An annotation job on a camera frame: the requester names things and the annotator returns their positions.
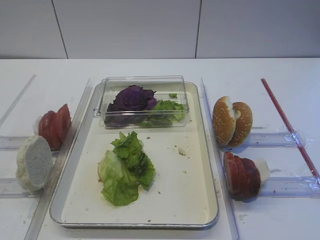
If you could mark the clear holder lower right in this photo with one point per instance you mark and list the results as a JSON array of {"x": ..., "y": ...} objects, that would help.
[{"x": 291, "y": 187}]

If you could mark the clear plastic container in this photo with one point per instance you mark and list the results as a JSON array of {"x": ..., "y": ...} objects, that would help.
[{"x": 168, "y": 87}]

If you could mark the green lettuce in container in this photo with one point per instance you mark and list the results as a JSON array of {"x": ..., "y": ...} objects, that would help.
[{"x": 165, "y": 113}]

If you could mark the white cheese slice right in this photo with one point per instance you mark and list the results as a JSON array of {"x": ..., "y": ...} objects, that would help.
[{"x": 263, "y": 169}]

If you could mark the clear holder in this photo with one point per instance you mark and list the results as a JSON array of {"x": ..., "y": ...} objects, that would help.
[
  {"x": 274, "y": 140},
  {"x": 10, "y": 189},
  {"x": 12, "y": 143},
  {"x": 291, "y": 187}
]

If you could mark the green lettuce leaf on tray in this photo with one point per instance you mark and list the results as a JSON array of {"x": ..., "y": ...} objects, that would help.
[{"x": 124, "y": 169}]

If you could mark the white bread bun left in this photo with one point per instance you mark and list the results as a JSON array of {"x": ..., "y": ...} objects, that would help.
[{"x": 34, "y": 162}]

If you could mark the red plastic strip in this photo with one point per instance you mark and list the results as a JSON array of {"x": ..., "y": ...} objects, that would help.
[{"x": 289, "y": 127}]

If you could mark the white cheese slice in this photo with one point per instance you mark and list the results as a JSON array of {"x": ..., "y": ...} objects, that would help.
[
  {"x": 35, "y": 126},
  {"x": 263, "y": 169}
]

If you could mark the clear rail of tray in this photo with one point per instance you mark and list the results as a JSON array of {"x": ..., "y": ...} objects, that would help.
[
  {"x": 219, "y": 165},
  {"x": 59, "y": 165}
]

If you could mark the stacked meat patty slices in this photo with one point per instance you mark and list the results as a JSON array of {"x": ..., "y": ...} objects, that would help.
[{"x": 242, "y": 175}]

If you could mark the stacked tomato slices left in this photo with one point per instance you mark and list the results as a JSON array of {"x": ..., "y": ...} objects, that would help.
[{"x": 54, "y": 126}]

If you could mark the purple cabbage leaf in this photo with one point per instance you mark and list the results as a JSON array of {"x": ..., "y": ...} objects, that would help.
[{"x": 133, "y": 98}]

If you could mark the clear holder upper right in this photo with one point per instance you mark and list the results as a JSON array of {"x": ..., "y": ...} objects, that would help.
[{"x": 274, "y": 140}]

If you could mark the clear holder lower left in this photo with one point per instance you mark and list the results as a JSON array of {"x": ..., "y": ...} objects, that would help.
[{"x": 10, "y": 189}]

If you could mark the white cheese slice left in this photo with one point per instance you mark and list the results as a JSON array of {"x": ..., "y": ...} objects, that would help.
[{"x": 35, "y": 126}]

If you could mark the bread crumb on tray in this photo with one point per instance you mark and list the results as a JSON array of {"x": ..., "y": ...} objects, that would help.
[{"x": 181, "y": 151}]

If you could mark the bread slice under lettuce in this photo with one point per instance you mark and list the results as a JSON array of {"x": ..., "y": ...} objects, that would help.
[{"x": 99, "y": 172}]

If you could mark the cream metal baking tray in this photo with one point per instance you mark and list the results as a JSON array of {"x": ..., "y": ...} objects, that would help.
[{"x": 182, "y": 195}]

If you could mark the sesame bun bottom half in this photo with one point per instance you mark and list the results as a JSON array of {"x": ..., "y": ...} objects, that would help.
[{"x": 243, "y": 123}]

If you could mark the sesame bun top half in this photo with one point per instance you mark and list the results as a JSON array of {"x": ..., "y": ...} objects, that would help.
[{"x": 223, "y": 120}]

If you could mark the sesame bun half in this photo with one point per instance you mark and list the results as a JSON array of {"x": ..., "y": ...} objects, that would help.
[
  {"x": 243, "y": 123},
  {"x": 223, "y": 120}
]

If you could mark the clear rail left of tray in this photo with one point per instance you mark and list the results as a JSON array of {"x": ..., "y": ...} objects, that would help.
[{"x": 59, "y": 165}]

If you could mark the clear holder upper left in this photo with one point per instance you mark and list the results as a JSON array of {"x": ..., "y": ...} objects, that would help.
[{"x": 12, "y": 143}]

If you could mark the clear rail right of tray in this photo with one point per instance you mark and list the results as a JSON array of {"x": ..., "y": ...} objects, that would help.
[{"x": 219, "y": 165}]

